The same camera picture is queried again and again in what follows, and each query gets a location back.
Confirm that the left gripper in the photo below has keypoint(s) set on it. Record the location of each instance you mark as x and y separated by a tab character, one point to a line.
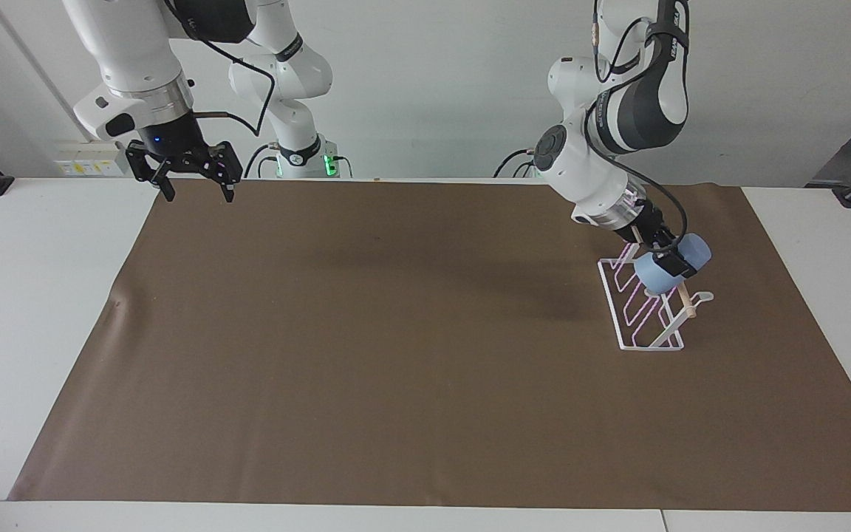
641	227

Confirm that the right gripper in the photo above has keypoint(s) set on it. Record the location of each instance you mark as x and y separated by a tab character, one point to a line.
171	140

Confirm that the light blue cup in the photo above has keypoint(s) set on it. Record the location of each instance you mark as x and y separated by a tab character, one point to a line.
658	281

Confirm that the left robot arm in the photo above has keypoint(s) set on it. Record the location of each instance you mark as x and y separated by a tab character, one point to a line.
647	103

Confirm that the white wall socket strip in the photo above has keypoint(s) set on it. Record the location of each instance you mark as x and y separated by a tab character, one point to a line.
89	161

